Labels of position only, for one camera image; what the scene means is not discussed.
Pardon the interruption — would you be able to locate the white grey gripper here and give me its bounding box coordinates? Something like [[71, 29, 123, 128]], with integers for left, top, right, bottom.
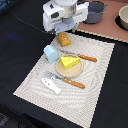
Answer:
[[43, 0, 89, 35]]

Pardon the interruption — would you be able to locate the orange bread loaf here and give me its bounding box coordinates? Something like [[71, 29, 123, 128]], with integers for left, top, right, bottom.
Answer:
[[57, 32, 71, 47]]

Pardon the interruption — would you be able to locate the yellow cheese wedge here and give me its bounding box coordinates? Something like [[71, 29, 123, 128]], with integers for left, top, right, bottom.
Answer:
[[60, 56, 79, 69]]

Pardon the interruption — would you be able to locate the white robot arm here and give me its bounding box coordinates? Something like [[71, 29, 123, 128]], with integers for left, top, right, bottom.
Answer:
[[43, 0, 89, 35]]

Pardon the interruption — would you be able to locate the round wooden plate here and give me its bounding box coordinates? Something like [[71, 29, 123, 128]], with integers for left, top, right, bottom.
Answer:
[[56, 54, 83, 78]]

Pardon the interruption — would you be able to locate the woven beige placemat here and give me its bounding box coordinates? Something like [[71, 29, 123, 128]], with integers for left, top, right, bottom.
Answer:
[[14, 33, 114, 128]]

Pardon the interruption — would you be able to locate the beige bowl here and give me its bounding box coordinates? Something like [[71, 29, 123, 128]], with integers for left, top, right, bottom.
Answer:
[[119, 5, 128, 30]]

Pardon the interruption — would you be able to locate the grey two-handled pot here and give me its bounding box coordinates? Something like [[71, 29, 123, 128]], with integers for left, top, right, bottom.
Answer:
[[85, 1, 108, 24]]

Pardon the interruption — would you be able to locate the knife with orange handle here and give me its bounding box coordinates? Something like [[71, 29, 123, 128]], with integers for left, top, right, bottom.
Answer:
[[58, 49, 97, 62]]

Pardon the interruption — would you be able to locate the fork with orange handle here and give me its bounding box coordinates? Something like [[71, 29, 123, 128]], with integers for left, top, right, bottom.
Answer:
[[44, 71, 85, 89]]

